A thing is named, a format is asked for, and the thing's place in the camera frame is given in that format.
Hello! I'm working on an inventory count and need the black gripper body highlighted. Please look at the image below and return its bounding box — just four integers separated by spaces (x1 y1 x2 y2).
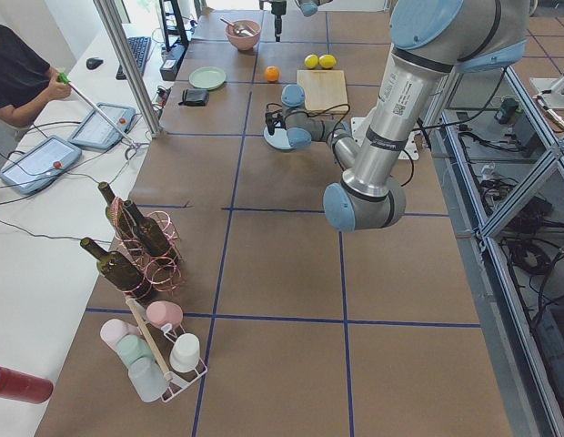
270 0 287 20

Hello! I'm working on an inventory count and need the orange fruit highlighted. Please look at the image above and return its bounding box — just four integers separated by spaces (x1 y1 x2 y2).
264 66 280 83

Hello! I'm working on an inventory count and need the light blue plate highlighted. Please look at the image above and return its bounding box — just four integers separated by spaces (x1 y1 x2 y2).
263 127 294 151

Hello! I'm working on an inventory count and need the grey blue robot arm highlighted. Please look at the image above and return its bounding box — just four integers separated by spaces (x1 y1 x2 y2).
269 0 331 42
265 0 529 232

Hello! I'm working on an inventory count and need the green plate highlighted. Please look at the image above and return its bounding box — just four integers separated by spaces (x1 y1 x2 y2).
188 66 227 90

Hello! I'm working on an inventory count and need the pink bowl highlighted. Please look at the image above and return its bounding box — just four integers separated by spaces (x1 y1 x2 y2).
226 20 262 51

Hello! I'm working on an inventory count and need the metal scoop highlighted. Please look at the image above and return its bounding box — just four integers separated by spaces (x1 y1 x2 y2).
219 17 257 37

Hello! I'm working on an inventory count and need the lemon near board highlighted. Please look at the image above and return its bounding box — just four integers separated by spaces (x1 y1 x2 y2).
304 54 319 70

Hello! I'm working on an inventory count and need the lemon far from board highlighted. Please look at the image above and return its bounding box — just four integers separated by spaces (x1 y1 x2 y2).
318 54 337 69

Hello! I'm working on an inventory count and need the wooden cutting board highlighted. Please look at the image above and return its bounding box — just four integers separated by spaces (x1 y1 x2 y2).
297 69 348 114

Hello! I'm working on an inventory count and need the dark folded cloth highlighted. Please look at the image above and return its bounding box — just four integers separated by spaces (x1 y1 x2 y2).
178 88 209 107

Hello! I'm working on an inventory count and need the black keyboard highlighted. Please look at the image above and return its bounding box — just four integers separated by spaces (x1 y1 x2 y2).
127 36 152 76

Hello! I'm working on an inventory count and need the black computer mouse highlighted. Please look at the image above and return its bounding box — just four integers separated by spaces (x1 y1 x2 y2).
86 56 104 71

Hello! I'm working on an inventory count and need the teach pendant far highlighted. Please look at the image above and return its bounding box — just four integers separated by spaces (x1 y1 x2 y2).
68 103 136 150

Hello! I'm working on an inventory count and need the teach pendant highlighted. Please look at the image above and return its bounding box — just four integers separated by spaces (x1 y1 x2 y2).
68 103 136 150
0 136 82 195

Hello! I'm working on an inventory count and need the metal grabber stick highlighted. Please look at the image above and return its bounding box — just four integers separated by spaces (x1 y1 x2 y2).
57 73 142 161

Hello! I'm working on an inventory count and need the green bottle back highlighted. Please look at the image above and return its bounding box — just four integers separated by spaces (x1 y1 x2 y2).
97 182 133 240

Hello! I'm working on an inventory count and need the green bottle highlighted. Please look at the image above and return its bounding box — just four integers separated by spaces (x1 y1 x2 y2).
80 237 152 299
124 199 176 259
97 182 133 240

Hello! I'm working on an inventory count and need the green bottle middle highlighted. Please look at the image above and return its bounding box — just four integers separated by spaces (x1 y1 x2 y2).
124 199 176 259

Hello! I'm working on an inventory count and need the person in black shirt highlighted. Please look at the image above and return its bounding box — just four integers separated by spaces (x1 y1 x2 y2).
0 25 72 127

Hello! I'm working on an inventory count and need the teach pendant near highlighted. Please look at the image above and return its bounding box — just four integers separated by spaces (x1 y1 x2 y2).
0 136 82 195

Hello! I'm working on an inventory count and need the green bottle front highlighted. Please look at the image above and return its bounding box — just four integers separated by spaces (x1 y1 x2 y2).
80 237 152 299

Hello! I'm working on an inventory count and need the pink cup top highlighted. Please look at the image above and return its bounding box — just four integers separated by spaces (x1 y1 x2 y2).
146 300 183 328

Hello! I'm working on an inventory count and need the white cup right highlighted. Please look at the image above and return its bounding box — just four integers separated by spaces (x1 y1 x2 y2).
169 333 200 373

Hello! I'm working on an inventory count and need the pale pink cup left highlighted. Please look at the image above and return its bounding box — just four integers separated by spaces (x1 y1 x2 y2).
99 319 141 351

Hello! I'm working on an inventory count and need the mint green cup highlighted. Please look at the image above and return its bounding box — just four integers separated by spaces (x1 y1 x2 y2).
115 334 153 368

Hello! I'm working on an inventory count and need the light grey cup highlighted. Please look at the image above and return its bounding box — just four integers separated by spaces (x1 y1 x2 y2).
128 357 169 402

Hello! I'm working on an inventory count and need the red cylinder bottle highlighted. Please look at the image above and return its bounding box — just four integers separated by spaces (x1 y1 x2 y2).
0 366 54 404

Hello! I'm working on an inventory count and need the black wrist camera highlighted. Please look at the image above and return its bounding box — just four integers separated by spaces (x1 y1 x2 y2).
265 102 286 136

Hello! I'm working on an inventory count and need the aluminium frame post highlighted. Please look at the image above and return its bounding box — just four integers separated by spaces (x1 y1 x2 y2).
93 0 162 138

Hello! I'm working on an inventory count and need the copper wire bottle rack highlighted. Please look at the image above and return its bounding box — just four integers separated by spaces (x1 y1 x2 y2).
106 197 184 294

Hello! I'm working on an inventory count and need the wooden rack handle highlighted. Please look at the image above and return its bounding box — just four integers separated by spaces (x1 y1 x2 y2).
126 298 173 381

